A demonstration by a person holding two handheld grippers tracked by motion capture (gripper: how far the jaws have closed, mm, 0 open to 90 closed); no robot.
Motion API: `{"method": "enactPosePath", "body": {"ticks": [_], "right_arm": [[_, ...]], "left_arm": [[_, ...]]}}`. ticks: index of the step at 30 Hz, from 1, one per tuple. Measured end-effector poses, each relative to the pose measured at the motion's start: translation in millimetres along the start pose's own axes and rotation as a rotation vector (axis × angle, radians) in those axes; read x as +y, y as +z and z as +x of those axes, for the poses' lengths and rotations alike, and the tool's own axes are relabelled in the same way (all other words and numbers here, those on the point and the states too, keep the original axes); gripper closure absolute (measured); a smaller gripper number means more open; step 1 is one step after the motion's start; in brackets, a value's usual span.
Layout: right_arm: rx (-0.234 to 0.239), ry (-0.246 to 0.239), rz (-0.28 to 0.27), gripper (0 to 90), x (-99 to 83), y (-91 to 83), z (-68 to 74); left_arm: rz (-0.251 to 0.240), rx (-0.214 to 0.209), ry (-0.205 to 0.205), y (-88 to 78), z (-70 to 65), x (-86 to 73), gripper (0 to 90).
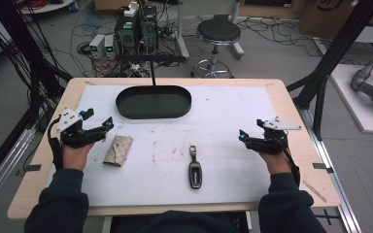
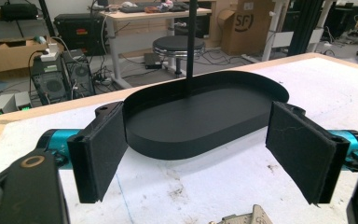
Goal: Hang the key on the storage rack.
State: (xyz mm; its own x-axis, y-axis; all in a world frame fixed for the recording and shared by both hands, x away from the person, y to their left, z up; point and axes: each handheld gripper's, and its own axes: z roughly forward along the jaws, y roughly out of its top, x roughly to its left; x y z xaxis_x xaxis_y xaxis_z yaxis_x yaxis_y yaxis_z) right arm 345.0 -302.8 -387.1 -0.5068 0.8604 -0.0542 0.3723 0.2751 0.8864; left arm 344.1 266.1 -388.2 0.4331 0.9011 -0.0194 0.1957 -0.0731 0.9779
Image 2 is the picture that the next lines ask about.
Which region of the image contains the black metal column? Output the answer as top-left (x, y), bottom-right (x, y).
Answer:
top-left (286, 0), bottom-right (324, 57)

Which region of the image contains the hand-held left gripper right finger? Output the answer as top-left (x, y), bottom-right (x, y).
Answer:
top-left (265, 101), bottom-right (351, 206)

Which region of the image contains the grey power supply unit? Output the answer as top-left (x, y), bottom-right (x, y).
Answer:
top-left (14, 91), bottom-right (33, 112)
top-left (0, 92), bottom-right (19, 117)

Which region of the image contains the white power adapter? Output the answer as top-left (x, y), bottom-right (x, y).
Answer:
top-left (39, 42), bottom-right (61, 63)

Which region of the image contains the black flat box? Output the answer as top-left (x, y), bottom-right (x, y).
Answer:
top-left (143, 52), bottom-right (164, 70)

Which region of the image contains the black round stool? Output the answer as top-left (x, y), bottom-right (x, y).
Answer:
top-left (152, 35), bottom-right (206, 79)

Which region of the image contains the wooden desk with white legs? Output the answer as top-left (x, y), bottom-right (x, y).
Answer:
top-left (98, 7), bottom-right (213, 90)

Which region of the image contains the black computer tower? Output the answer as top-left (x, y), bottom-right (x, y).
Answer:
top-left (61, 50), bottom-right (96, 99)
top-left (30, 55), bottom-right (73, 105)

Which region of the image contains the black stand with oval base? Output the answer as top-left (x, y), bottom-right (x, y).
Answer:
top-left (122, 0), bottom-right (290, 161)

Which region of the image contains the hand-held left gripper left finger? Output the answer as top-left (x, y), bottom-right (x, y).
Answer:
top-left (67, 101), bottom-right (129, 204)

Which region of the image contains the black bag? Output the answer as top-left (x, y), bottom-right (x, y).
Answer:
top-left (0, 2), bottom-right (40, 21)

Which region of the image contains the open cardboard box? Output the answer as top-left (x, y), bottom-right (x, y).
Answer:
top-left (0, 36), bottom-right (65, 75)

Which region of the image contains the cardboard box with black logo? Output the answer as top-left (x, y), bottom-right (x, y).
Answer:
top-left (217, 0), bottom-right (277, 57)

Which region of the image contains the black hard case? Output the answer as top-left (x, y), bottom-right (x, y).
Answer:
top-left (53, 13), bottom-right (109, 57)

